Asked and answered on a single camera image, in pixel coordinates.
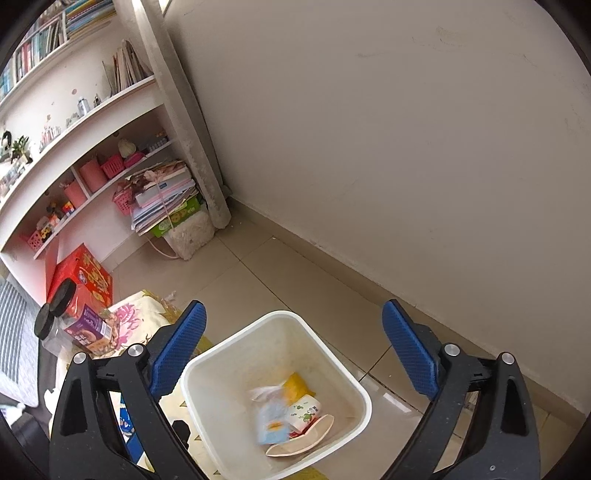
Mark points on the white foam block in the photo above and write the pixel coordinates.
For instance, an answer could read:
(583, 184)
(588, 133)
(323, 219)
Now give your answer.
(189, 236)

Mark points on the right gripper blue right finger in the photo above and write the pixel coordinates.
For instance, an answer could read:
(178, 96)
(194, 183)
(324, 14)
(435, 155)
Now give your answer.
(502, 437)

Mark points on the striped quilted sofa cover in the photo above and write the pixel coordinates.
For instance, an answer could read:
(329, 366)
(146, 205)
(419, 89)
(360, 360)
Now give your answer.
(19, 345)

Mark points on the stack of books on floor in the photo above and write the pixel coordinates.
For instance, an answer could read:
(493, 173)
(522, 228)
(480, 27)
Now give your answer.
(158, 190)

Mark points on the white plastic trash bin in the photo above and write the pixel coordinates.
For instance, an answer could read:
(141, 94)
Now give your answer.
(234, 394)

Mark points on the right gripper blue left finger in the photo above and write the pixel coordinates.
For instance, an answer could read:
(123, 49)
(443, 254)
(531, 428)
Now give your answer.
(86, 442)

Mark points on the pink basket under shelf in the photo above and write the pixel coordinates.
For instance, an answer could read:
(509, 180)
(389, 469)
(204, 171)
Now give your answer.
(123, 200)

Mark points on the pink pen cup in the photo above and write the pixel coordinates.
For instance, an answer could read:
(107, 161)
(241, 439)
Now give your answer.
(75, 194)
(93, 175)

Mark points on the pink pen cup right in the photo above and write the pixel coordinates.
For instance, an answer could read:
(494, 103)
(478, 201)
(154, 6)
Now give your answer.
(93, 175)

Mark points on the yellow snack bag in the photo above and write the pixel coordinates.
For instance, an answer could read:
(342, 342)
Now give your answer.
(295, 388)

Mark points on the white bookshelf unit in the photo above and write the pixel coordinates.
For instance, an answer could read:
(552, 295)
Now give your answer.
(96, 223)

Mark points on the clear jar black lid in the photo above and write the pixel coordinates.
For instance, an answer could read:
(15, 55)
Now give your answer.
(52, 337)

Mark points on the red instant noodle box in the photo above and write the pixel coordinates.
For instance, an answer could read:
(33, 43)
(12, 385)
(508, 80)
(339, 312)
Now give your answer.
(314, 435)

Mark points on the purple label nut jar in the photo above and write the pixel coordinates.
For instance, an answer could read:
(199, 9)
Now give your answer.
(85, 319)

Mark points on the blue biscuit box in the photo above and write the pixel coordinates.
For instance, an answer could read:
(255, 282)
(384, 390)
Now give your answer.
(130, 437)

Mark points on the pink lattice basket left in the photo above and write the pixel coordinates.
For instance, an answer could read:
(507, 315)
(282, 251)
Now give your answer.
(35, 241)

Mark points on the pink basket on shelf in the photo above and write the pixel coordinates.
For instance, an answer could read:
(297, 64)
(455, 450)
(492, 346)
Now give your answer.
(113, 166)

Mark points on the green cardboard box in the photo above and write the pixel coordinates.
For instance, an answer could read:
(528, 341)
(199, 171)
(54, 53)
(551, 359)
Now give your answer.
(175, 218)

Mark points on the pink pen cup left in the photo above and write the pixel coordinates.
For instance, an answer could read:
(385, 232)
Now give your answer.
(75, 194)

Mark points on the red cardboard gift box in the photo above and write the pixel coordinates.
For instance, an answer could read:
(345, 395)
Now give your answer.
(83, 268)

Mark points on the small potted plant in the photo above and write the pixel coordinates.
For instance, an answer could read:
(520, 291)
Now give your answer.
(20, 150)

